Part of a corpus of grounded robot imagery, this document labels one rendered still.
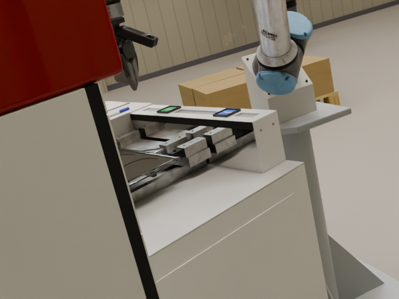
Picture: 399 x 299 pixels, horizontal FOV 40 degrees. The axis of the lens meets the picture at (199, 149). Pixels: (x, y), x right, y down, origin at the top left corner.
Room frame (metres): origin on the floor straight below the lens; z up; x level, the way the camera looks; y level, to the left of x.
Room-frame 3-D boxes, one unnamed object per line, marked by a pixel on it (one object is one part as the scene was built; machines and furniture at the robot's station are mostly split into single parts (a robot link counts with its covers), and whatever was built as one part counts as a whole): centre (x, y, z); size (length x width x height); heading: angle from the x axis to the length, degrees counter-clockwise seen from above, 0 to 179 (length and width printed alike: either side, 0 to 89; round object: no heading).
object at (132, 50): (1.64, 0.17, 1.20); 0.09 x 0.08 x 0.12; 68
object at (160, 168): (1.26, 0.20, 0.90); 0.37 x 0.01 x 0.01; 128
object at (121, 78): (1.62, 0.17, 1.10); 0.06 x 0.03 x 0.09; 68
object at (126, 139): (1.70, 0.22, 0.89); 0.08 x 0.03 x 0.03; 128
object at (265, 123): (1.57, -0.01, 0.89); 0.55 x 0.09 x 0.14; 38
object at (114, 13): (1.63, 0.16, 1.28); 0.08 x 0.08 x 0.05
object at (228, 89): (4.77, -0.59, 0.22); 1.25 x 0.90 x 0.44; 110
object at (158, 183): (1.34, 0.19, 0.84); 0.50 x 0.02 x 0.03; 128
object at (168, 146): (1.51, 0.07, 0.89); 0.08 x 0.03 x 0.03; 128
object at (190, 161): (1.57, 0.11, 0.87); 0.36 x 0.08 x 0.03; 38
